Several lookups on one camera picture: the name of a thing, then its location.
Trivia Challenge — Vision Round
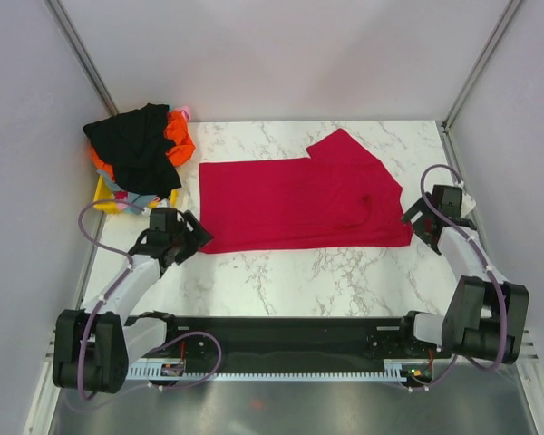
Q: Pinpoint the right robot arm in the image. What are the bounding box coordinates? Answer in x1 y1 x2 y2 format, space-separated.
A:
396 185 529 364

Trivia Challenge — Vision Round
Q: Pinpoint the left aluminium frame post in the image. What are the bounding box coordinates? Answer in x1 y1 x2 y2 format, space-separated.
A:
44 0 119 115

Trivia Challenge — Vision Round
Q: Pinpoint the white slotted cable duct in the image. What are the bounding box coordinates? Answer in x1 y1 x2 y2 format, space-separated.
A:
126 359 407 382

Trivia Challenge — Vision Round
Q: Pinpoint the right aluminium rail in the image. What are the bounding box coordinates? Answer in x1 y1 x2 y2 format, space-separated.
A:
519 330 539 363

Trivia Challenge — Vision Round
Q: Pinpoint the yellow plastic basket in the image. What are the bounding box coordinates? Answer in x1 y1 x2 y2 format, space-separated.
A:
92 175 179 213

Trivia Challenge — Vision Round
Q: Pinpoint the right aluminium frame post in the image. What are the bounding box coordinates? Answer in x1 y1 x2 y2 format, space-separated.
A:
438 0 525 135

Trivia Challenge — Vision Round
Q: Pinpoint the black t shirt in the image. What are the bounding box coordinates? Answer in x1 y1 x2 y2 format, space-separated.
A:
83 103 181 198

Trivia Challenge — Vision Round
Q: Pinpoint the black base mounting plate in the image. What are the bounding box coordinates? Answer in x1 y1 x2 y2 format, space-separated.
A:
149 316 450 372

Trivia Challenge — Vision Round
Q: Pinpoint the pink garment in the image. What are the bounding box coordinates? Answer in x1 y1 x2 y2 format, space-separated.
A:
175 105 191 122

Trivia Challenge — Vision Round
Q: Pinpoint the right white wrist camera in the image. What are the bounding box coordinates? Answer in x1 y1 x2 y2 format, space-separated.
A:
458 182 476 218

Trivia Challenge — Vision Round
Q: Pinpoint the crimson red t shirt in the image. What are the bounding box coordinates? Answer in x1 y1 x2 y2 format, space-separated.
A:
199 129 413 254

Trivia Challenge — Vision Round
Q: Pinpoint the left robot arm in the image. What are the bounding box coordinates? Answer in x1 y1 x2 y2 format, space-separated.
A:
52 208 213 399

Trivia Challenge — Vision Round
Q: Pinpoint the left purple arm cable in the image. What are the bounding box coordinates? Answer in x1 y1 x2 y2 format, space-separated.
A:
64 201 222 413

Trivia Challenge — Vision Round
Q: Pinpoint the grey blue garment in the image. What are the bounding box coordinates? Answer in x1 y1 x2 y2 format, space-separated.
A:
95 168 162 215

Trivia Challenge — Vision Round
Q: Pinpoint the aluminium frame post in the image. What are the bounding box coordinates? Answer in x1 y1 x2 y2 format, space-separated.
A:
438 0 525 135
44 0 119 115

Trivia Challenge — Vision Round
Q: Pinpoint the orange t shirt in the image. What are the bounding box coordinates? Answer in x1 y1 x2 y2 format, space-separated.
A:
89 111 197 176

